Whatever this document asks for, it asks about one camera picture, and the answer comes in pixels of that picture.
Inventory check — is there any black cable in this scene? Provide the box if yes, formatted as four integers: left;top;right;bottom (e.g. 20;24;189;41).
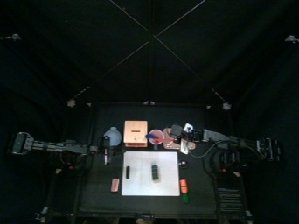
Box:
189;141;238;175

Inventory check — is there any white text label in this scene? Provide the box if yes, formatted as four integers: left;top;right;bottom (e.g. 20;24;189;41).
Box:
217;187;243;214

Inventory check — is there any white cutting board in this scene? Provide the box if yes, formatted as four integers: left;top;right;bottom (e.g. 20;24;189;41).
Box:
121;150;182;197

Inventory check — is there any wooden box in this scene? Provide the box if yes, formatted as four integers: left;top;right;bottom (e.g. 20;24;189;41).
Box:
123;120;150;148

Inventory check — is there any orange toy carrot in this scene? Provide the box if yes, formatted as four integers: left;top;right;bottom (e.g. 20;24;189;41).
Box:
179;178;191;204

